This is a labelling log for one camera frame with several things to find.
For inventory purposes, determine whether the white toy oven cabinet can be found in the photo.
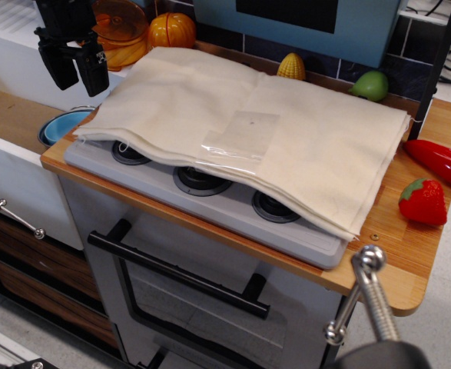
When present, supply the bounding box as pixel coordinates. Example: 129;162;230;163
61;179;342;368

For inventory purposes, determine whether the right black stove knob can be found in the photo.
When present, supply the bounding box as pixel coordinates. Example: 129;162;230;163
252;191;300;224

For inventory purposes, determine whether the white sink unit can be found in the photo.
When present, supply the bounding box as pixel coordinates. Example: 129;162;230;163
0;1;108;250

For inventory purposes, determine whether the wooden counter top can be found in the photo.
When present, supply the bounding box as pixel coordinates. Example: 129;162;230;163
40;40;451;317

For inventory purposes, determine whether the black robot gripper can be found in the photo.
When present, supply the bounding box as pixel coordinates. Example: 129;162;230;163
34;0;109;97

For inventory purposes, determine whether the light blue toy microwave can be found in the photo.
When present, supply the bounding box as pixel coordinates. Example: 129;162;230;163
193;1;406;68

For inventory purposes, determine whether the wooden drawer cabinet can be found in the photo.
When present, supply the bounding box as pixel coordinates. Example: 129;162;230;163
0;214;123;360

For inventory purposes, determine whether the blue bowl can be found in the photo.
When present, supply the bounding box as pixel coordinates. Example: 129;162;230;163
38;105;95;147

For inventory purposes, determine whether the metal clamp right foreground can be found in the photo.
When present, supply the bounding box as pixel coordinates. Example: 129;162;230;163
323;244;430;368

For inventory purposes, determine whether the green toy pear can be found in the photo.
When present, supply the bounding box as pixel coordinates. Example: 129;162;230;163
349;71;389;102

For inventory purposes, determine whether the orange toy pumpkin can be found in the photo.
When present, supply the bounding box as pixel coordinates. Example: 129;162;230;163
148;12;197;48

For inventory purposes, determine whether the clear plastic tape patch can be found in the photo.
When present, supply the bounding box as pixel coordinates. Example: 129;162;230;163
195;111;280;172

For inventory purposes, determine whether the cream folded cloth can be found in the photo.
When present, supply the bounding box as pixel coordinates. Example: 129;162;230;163
75;47;410;241

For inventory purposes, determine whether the black stove knob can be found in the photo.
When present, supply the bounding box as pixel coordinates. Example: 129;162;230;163
173;167;232;197
252;191;300;224
111;141;151;166

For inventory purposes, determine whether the black oven door handle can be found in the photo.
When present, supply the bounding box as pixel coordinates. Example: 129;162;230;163
88;219;270;320

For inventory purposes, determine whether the grey toy stove top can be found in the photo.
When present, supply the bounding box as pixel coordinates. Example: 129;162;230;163
64;141;347;269

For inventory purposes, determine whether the red toy strawberry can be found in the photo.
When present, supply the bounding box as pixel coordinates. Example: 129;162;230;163
399;178;447;226

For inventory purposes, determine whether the yellow toy corn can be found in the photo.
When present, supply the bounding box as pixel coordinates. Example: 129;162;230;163
277;53;306;81

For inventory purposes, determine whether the metal clamp left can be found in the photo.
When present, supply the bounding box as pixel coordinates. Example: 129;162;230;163
0;198;46;240

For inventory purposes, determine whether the black metal post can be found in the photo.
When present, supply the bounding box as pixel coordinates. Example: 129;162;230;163
408;12;451;140

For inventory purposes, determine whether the middle black stove knob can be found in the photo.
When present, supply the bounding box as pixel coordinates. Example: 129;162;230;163
173;167;232;197

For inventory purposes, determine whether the left black stove knob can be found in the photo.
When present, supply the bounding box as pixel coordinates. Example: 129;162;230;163
111;141;151;166

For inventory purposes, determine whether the red toy chili pepper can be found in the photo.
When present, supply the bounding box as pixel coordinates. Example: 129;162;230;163
403;139;451;184

